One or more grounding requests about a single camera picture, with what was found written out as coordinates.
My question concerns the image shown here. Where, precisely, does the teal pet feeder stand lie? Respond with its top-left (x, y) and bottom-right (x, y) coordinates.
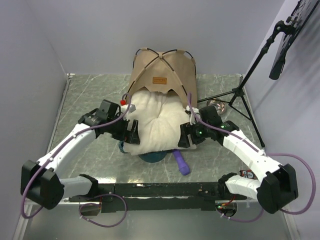
top-left (118, 141), bottom-right (167, 163)

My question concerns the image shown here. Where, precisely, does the aluminium frame rail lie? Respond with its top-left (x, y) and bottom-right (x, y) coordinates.
top-left (23, 181), bottom-right (291, 208)

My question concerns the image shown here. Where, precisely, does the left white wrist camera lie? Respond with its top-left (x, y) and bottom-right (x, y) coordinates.
top-left (120, 99), bottom-right (136, 116)

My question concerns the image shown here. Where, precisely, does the purple pet brush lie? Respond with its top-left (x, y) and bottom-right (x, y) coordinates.
top-left (172, 149), bottom-right (191, 176)

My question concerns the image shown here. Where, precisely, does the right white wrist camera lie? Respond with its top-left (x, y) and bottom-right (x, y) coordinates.
top-left (185, 106), bottom-right (201, 125)

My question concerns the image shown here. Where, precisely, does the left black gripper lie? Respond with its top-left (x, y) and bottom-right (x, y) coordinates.
top-left (107, 115), bottom-right (140, 144)

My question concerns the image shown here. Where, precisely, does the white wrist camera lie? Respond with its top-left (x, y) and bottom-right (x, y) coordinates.
top-left (185, 106), bottom-right (201, 125)
top-left (120, 99), bottom-right (136, 116)

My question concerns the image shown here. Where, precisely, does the tan fabric pet tent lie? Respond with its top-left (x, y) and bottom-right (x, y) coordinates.
top-left (126, 46), bottom-right (197, 111)

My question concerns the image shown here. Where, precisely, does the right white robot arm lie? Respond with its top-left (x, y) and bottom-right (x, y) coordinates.
top-left (178, 106), bottom-right (299, 214)

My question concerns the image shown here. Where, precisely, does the steel pet bowl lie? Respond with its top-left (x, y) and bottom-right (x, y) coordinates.
top-left (206, 98), bottom-right (226, 116)

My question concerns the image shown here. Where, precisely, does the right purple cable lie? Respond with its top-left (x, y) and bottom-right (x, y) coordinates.
top-left (186, 92), bottom-right (317, 223)

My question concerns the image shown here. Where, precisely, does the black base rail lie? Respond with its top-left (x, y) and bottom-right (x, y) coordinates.
top-left (68, 182), bottom-right (247, 213)

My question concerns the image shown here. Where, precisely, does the black tripod stand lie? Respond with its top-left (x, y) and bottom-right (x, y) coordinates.
top-left (197, 21), bottom-right (296, 148)

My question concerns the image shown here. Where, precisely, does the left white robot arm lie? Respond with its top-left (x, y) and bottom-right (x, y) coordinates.
top-left (20, 99), bottom-right (140, 210)

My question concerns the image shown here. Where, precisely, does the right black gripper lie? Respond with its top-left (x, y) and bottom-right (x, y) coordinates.
top-left (177, 119), bottom-right (211, 148)

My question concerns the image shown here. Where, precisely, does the white fluffy cushion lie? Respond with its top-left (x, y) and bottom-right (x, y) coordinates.
top-left (123, 88), bottom-right (190, 156)

